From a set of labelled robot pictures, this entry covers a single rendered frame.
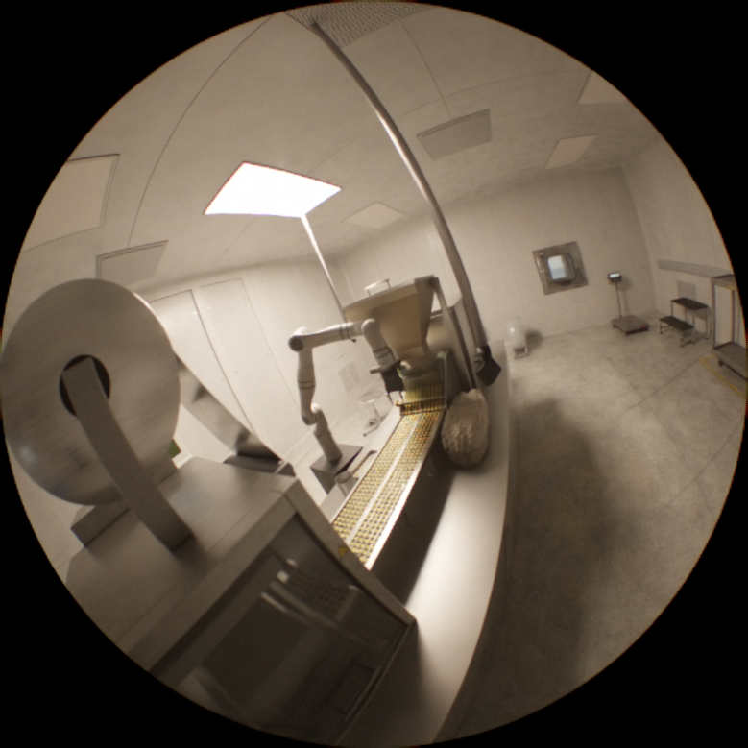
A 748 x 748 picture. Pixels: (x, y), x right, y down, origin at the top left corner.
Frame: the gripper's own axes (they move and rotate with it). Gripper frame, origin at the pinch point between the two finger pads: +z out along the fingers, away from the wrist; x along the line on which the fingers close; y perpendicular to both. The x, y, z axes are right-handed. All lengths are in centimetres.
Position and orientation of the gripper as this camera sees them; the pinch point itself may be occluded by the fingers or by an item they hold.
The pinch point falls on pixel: (398, 405)
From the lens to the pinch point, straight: 109.9
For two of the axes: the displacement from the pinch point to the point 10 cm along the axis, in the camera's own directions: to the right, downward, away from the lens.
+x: -8.3, 1.8, 5.3
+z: 3.6, 8.9, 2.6
